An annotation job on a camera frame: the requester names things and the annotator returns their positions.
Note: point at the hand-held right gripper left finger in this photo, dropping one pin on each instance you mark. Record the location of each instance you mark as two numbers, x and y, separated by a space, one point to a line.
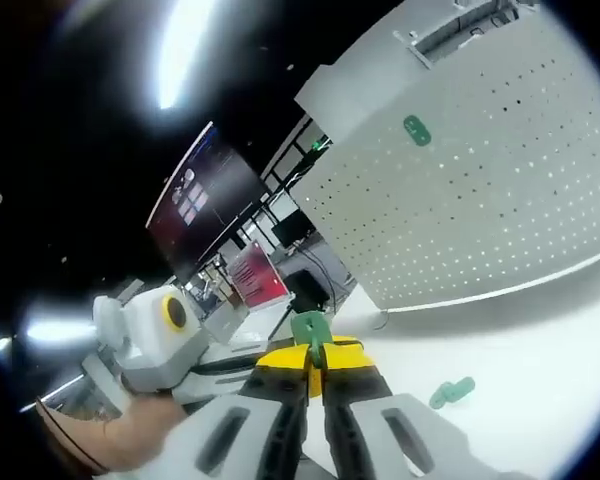
230 435

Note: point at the white perforated mounting plate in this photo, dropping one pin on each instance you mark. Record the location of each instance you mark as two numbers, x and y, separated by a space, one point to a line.
455 215

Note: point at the black box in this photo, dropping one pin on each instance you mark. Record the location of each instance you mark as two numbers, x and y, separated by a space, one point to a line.
307 290

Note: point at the black computer monitor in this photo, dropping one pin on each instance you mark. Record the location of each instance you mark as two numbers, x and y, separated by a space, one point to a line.
291 230

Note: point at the ceiling light strip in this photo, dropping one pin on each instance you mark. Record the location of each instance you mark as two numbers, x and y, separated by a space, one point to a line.
185 50

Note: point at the pink sign board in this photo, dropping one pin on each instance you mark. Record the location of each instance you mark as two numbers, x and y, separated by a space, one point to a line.
257 277

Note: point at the person's left hand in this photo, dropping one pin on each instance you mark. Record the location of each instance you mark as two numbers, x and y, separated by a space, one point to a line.
145 435

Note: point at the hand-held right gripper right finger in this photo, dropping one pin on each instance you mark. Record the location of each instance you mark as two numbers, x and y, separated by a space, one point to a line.
405 435

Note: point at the large dark wall screen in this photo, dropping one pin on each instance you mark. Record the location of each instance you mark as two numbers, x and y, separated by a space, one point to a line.
205 200

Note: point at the grey partition with shelf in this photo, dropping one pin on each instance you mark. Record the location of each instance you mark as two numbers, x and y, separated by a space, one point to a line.
345 100

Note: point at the green hook assembly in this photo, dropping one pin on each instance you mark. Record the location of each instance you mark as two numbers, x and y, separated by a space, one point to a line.
452 391
416 131
310 327

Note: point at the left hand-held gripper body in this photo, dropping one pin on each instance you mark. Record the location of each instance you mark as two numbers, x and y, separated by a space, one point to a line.
150 340

